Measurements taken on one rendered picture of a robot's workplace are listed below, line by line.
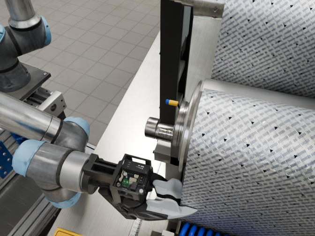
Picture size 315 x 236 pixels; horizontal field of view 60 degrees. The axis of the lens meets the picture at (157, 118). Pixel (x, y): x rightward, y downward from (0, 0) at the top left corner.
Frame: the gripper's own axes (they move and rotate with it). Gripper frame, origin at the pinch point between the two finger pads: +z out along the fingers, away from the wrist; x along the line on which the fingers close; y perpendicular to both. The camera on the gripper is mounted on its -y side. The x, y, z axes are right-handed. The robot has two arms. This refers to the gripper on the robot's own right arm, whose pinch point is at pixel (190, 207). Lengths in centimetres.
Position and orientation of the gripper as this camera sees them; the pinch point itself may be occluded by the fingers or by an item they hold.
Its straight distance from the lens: 53.7
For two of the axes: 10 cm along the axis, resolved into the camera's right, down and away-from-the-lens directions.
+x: 2.9, -7.2, 6.3
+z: 9.6, 2.2, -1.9
